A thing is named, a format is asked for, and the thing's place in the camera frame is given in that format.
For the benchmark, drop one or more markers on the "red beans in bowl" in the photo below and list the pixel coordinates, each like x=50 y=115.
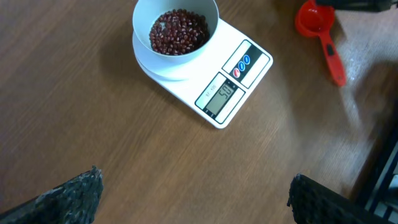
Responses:
x=179 y=32

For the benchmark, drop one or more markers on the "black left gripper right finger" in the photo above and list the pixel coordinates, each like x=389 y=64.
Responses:
x=313 y=203

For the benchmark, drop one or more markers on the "orange plastic measuring scoop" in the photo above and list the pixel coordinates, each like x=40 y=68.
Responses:
x=313 y=20

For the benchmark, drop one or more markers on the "white round bowl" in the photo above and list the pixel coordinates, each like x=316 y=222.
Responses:
x=146 y=12

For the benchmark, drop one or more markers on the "white digital kitchen scale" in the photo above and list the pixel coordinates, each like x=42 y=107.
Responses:
x=217 y=82

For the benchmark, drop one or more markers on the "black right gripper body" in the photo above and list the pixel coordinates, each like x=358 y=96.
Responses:
x=358 y=5

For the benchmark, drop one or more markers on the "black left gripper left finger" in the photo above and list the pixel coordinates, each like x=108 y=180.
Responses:
x=75 y=201

